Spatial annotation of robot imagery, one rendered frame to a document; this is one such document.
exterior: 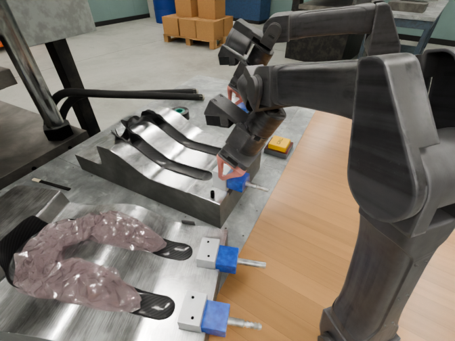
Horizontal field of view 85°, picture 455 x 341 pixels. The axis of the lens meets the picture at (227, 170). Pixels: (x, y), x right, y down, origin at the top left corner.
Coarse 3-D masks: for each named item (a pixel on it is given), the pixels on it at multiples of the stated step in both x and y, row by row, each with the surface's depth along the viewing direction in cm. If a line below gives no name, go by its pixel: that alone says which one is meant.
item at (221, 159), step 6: (222, 156) 50; (228, 156) 51; (222, 162) 53; (228, 162) 50; (234, 162) 51; (222, 168) 55; (234, 168) 51; (240, 168) 51; (222, 174) 56; (228, 174) 55; (234, 174) 52; (240, 174) 50; (222, 180) 57
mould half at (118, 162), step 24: (168, 120) 78; (96, 144) 79; (120, 144) 66; (168, 144) 73; (216, 144) 75; (96, 168) 74; (120, 168) 67; (144, 168) 65; (144, 192) 69; (168, 192) 63; (192, 192) 59; (216, 192) 59; (240, 192) 68; (192, 216) 64; (216, 216) 59
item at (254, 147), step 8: (248, 144) 48; (256, 144) 48; (264, 144) 55; (224, 152) 49; (232, 152) 49; (240, 152) 50; (248, 152) 50; (256, 152) 50; (240, 160) 49; (248, 160) 50
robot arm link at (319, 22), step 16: (272, 16) 60; (288, 16) 58; (304, 16) 58; (320, 16) 57; (336, 16) 56; (352, 16) 55; (368, 16) 54; (384, 16) 52; (288, 32) 60; (304, 32) 60; (320, 32) 59; (336, 32) 58; (352, 32) 57; (368, 32) 56; (384, 32) 54; (368, 48) 57; (384, 48) 56; (400, 48) 55
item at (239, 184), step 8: (216, 168) 58; (224, 168) 58; (216, 176) 58; (248, 176) 58; (216, 184) 59; (224, 184) 58; (232, 184) 57; (240, 184) 56; (248, 184) 57; (256, 184) 57
